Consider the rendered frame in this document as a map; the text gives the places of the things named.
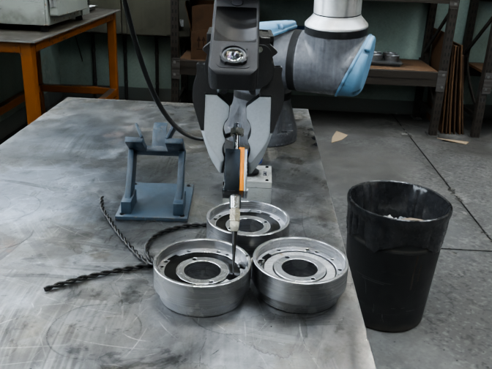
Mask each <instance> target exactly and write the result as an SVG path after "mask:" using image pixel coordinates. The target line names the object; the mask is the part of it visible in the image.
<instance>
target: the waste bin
mask: <svg viewBox="0 0 492 369"><path fill-rule="evenodd" d="M347 203H348V205H347V215H346V224H347V226H346V229H347V240H346V256H347V259H348V264H349V267H350V270H351V275H352V278H353V281H354V287H355V289H356V293H357V298H358V301H359V306H360V309H361V312H362V317H363V320H364V323H365V326H366V327H369V328H371V329H376V330H380V331H385V332H402V331H406V330H409V329H412V328H414V327H416V326H417V325H418V324H419V323H420V322H421V320H422V316H423V313H424V310H425V305H426V302H427V299H428V294H429V291H430V288H431V283H432V280H433V275H434V272H435V269H436V265H437V261H438V258H439V254H440V250H441V246H442V245H443V242H444V238H445V235H446V232H447V228H448V225H449V221H450V218H451V217H452V212H453V208H452V204H451V203H450V202H449V201H448V200H447V199H446V198H445V197H444V196H442V195H440V194H439V193H437V192H435V191H433V190H431V189H429V188H426V187H423V186H420V185H417V184H412V183H408V182H399V181H391V180H376V181H369V182H362V183H359V184H356V185H354V186H353V187H351V188H350V189H349V191H348V193H347ZM389 215H391V217H393V218H391V217H385V216H389ZM400 216H401V217H406V218H409V217H411V218H416V219H421V220H401V219H398V218H399V217H400ZM396 218H397V219H396Z"/></svg>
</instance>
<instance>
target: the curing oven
mask: <svg viewBox="0 0 492 369"><path fill-rule="evenodd" d="M89 13H90V11H89V0H0V23H6V24H22V25H38V26H40V31H41V32H49V28H48V26H49V25H52V24H55V23H59V22H62V21H65V20H68V19H71V18H74V17H75V19H76V20H78V21H81V20H83V17H82V15H86V14H89Z"/></svg>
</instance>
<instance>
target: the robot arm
mask: <svg viewBox="0 0 492 369"><path fill-rule="evenodd" d="M361 10H362V0H314V11H313V14H312V15H311V16H310V17H309V18H308V19H307V20H306V21H305V30H302V29H296V28H297V23H296V21H294V20H274V21H265V22H260V1H259V0H215V3H214V12H213V19H212V27H209V30H208V32H207V34H206V45H205V46H204V47H203V51H204V52H205V53H207V56H206V61H205V63H203V62H198V63H197V65H196V68H197V73H196V77H195V80H194V84H193V105H194V109H195V113H196V116H197V118H198V123H199V126H200V128H201V132H202V135H203V137H204V142H205V144H206V148H207V151H208V153H209V156H210V158H211V160H212V162H213V164H214V165H215V167H216V169H217V170H218V171H219V172H220V173H223V171H224V161H225V157H224V153H225V152H224V148H223V146H224V143H225V141H226V133H228V132H230V131H231V128H233V126H234V123H240V124H241V126H242V128H244V136H243V137H241V145H244V146H249V150H248V153H247V173H248V174H251V173H252V172H253V171H254V170H255V169H256V167H257V166H258V164H259V163H260V162H261V159H262V157H263V156H264V153H265V151H266V149H267V147H277V146H285V145H289V144H292V143H293V142H295V141H296V139H297V124H296V121H295V118H294V112H293V109H292V106H291V90H294V91H299V92H311V93H318V94H330V95H334V96H335V97H337V96H347V97H354V96H357V95H358V94H359V93H360V92H361V91H362V89H363V87H364V85H365V82H366V79H367V76H368V72H369V69H370V65H371V62H372V58H373V52H374V49H375V43H376V38H375V37H374V36H373V35H372V34H369V35H368V22H367V21H366V20H365V19H364V18H363V17H362V14H361ZM220 89H221V93H222V94H226V93H227V91H228V90H234V99H233V102H232V104H231V108H230V103H229V101H227V99H225V98H224V97H223V96H222V95H221V94H220Z"/></svg>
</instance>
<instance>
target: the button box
mask: <svg viewBox="0 0 492 369"><path fill-rule="evenodd" d="M247 189H248V194H247V199H245V198H242V199H241V201H260V202H264V203H268V204H270V203H271V192H272V166H265V165H258V166H257V167H256V169H255V170H254V171H253V172H252V173H251V174H247ZM225 202H229V198H223V203H225Z"/></svg>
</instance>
